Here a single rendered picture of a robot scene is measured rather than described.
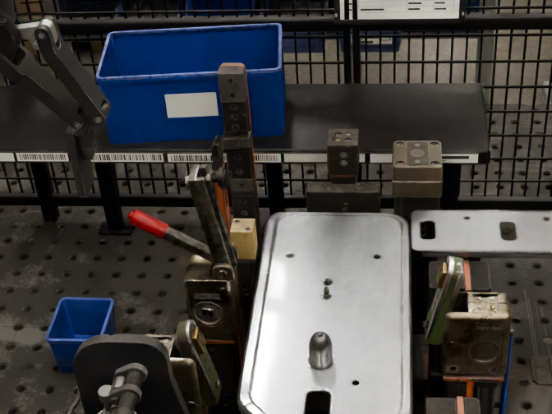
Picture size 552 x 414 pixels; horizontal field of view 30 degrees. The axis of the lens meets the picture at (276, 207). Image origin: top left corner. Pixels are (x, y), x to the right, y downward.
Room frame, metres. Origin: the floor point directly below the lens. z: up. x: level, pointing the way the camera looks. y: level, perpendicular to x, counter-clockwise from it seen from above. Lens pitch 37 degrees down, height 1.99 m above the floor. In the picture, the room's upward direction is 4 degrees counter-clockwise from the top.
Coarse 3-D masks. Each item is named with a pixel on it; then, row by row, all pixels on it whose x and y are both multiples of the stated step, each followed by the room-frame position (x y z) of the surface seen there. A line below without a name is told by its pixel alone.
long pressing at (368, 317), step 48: (288, 240) 1.22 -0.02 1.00; (336, 240) 1.21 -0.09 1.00; (384, 240) 1.20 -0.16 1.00; (288, 288) 1.11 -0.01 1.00; (336, 288) 1.10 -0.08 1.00; (384, 288) 1.09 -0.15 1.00; (288, 336) 1.01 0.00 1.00; (336, 336) 1.01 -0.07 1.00; (384, 336) 1.00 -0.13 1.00; (240, 384) 0.93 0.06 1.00; (288, 384) 0.92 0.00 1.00; (336, 384) 0.92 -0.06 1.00; (384, 384) 0.91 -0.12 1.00
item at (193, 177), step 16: (192, 176) 1.10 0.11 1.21; (208, 176) 1.11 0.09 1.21; (224, 176) 1.10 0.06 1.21; (192, 192) 1.09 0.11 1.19; (208, 192) 1.10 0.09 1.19; (208, 208) 1.09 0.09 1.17; (208, 224) 1.09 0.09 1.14; (224, 224) 1.12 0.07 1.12; (208, 240) 1.09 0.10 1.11; (224, 240) 1.12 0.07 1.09; (224, 256) 1.09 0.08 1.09
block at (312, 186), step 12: (312, 192) 1.34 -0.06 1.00; (324, 192) 1.34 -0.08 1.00; (336, 192) 1.33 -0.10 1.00; (348, 192) 1.33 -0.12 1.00; (360, 192) 1.33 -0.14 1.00; (372, 192) 1.33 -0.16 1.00; (312, 204) 1.34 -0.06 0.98; (324, 204) 1.34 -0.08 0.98; (336, 204) 1.33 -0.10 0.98; (348, 204) 1.33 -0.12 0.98; (360, 204) 1.33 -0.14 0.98; (372, 204) 1.33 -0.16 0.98
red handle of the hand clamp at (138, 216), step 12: (132, 216) 1.12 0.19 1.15; (144, 216) 1.12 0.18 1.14; (144, 228) 1.11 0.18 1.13; (156, 228) 1.11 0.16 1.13; (168, 228) 1.12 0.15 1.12; (168, 240) 1.11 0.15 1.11; (180, 240) 1.11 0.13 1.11; (192, 240) 1.12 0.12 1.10; (192, 252) 1.11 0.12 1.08; (204, 252) 1.10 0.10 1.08
